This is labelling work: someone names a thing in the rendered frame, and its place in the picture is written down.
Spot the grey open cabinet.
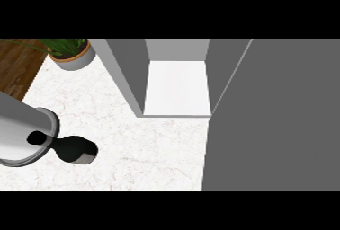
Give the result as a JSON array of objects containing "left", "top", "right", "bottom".
[{"left": 87, "top": 38, "right": 254, "bottom": 119}]

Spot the flat dark grey cabinet door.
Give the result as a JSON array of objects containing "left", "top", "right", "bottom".
[{"left": 201, "top": 38, "right": 340, "bottom": 192}]

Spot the green plant in grey pot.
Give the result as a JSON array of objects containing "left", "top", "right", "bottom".
[{"left": 0, "top": 38, "right": 98, "bottom": 72}]

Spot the grey round metal appliance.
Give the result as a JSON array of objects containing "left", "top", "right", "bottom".
[{"left": 0, "top": 91, "right": 61, "bottom": 168}]

